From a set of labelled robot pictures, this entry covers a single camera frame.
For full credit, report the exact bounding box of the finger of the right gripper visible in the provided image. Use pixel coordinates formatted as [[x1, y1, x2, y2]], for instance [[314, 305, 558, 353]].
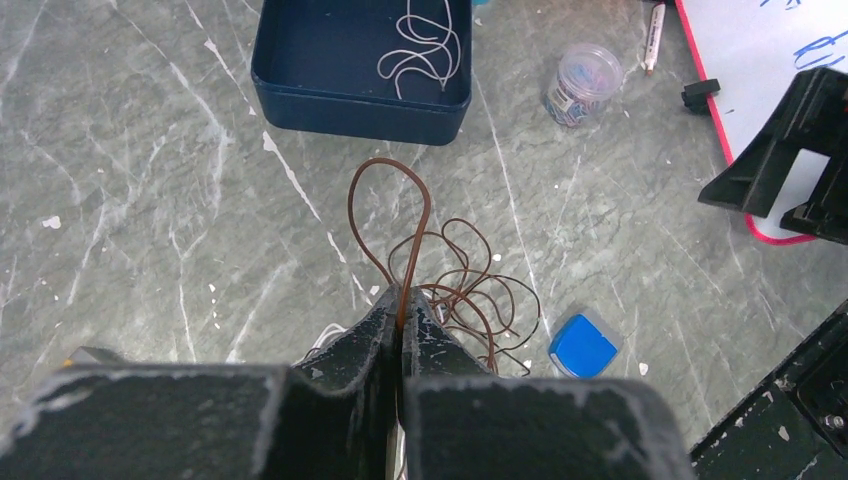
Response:
[[780, 165, 847, 244], [698, 67, 847, 217]]

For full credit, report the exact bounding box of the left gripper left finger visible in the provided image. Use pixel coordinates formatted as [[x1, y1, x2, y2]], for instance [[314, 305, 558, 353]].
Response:
[[1, 286, 399, 479]]

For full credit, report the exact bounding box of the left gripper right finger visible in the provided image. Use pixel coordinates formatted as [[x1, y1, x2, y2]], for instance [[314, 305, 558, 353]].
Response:
[[400, 289, 695, 479]]

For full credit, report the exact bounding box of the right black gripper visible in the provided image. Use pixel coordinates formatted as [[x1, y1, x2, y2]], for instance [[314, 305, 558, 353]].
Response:
[[690, 305, 847, 479]]

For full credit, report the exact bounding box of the cable pile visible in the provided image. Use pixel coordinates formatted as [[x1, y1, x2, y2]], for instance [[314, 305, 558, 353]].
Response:
[[294, 322, 349, 366]]

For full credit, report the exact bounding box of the white cable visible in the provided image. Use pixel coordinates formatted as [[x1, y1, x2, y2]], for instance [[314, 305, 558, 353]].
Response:
[[376, 0, 463, 101]]

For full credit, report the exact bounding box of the pink framed whiteboard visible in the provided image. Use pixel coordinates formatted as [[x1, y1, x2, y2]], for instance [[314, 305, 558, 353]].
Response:
[[677, 1, 847, 245]]

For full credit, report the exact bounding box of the blue grey block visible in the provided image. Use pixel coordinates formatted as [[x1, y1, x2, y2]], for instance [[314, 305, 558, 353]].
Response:
[[548, 309, 624, 379]]

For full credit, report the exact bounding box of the clear paperclip jar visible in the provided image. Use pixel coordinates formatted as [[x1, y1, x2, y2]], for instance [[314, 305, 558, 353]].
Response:
[[543, 43, 624, 128]]

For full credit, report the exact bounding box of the yellow grey block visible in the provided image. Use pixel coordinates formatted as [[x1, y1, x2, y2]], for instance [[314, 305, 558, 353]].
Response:
[[62, 346, 126, 368]]

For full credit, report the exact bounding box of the navy blue box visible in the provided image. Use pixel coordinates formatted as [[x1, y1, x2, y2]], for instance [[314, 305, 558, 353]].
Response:
[[251, 1, 473, 146]]

